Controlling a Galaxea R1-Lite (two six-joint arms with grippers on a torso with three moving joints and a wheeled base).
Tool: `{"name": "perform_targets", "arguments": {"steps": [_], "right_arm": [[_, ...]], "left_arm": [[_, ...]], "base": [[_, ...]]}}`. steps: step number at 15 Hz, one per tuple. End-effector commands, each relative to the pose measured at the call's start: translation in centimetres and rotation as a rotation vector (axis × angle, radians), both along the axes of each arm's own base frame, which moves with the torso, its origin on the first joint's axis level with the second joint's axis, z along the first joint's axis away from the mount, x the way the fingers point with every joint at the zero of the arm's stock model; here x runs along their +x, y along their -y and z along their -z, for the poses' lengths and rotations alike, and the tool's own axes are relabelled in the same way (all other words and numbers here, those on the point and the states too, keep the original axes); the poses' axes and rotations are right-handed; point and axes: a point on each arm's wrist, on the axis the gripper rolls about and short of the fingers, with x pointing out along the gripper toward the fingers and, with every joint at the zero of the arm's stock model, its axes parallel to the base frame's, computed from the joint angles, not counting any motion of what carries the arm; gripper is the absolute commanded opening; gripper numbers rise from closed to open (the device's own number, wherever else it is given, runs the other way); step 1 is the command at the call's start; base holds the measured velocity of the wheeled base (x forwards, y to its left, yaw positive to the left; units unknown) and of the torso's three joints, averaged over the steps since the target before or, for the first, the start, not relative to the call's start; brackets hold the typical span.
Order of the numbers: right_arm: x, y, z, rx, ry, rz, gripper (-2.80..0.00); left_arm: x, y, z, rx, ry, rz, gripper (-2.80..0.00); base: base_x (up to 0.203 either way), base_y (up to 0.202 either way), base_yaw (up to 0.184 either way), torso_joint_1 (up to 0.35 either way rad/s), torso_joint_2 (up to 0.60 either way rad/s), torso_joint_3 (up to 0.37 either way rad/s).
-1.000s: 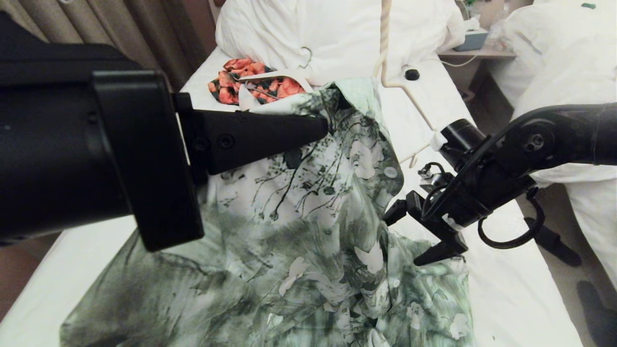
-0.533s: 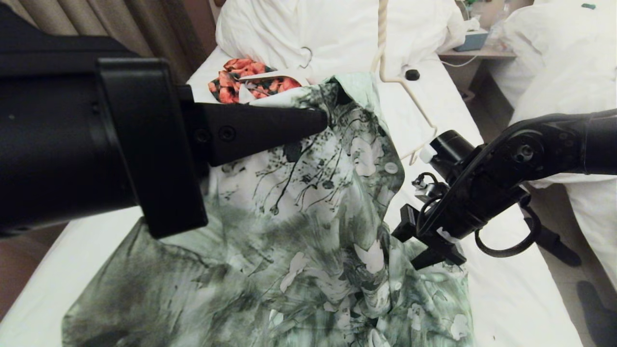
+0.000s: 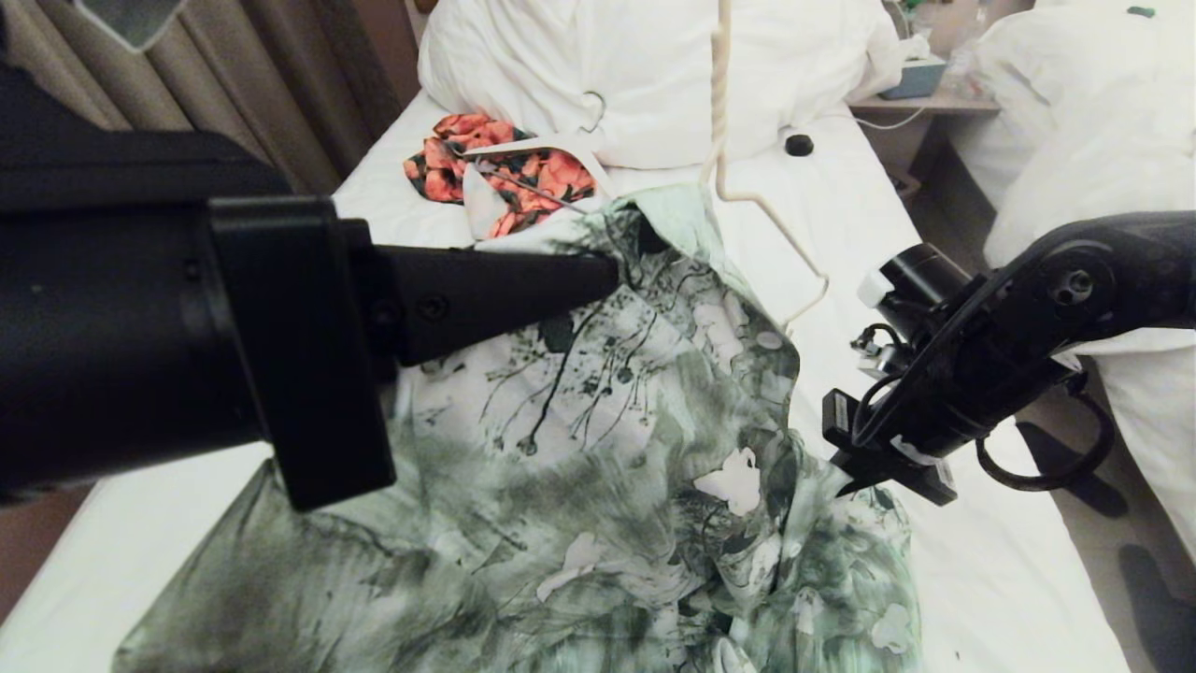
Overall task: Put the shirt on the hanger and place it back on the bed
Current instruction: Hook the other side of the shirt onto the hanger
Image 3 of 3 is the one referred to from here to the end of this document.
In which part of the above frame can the green floral button shirt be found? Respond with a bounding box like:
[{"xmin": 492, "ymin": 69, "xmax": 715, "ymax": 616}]
[{"xmin": 112, "ymin": 184, "xmax": 921, "ymax": 673}]

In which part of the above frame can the white plastic hanger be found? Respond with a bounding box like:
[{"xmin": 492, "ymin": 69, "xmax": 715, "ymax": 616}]
[{"xmin": 464, "ymin": 91, "xmax": 622, "ymax": 214}]

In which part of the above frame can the orange floral garment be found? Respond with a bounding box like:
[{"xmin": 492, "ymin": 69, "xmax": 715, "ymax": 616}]
[{"xmin": 404, "ymin": 114, "xmax": 597, "ymax": 239}]

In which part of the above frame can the black slipper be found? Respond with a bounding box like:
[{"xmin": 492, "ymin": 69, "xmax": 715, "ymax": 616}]
[
  {"xmin": 1121, "ymin": 545, "xmax": 1196, "ymax": 673},
  {"xmin": 1017, "ymin": 421, "xmax": 1132, "ymax": 518}
]

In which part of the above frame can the neighbouring bed white sheet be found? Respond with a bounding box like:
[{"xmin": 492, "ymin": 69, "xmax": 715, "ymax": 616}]
[{"xmin": 1093, "ymin": 329, "xmax": 1196, "ymax": 562}]

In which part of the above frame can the white pillow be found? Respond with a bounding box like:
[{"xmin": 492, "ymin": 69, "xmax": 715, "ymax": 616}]
[{"xmin": 418, "ymin": 0, "xmax": 905, "ymax": 171}]

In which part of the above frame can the bed with white sheet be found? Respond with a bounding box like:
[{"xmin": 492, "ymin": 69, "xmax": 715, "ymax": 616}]
[{"xmin": 0, "ymin": 89, "xmax": 1132, "ymax": 673}]

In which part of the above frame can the wooden nightstand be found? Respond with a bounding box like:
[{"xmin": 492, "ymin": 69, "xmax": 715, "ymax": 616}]
[{"xmin": 848, "ymin": 86, "xmax": 1003, "ymax": 179}]

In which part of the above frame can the white crumpled duvet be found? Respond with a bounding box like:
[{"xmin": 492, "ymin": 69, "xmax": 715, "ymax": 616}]
[{"xmin": 953, "ymin": 0, "xmax": 1196, "ymax": 367}]

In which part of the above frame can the blue tissue box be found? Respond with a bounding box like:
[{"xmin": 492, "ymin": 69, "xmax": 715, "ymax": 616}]
[{"xmin": 878, "ymin": 54, "xmax": 948, "ymax": 100}]

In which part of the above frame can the small green plant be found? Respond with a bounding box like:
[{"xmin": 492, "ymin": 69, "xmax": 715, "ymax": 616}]
[{"xmin": 883, "ymin": 0, "xmax": 931, "ymax": 40}]

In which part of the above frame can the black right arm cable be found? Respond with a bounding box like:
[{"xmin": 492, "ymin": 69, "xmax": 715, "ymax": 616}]
[{"xmin": 976, "ymin": 393, "xmax": 1118, "ymax": 494}]

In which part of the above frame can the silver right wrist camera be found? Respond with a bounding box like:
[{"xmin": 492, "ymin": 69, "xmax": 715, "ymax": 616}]
[{"xmin": 858, "ymin": 269, "xmax": 900, "ymax": 309}]

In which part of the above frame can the white cable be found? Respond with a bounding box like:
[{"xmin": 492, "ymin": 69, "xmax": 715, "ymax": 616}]
[{"xmin": 822, "ymin": 106, "xmax": 928, "ymax": 132}]

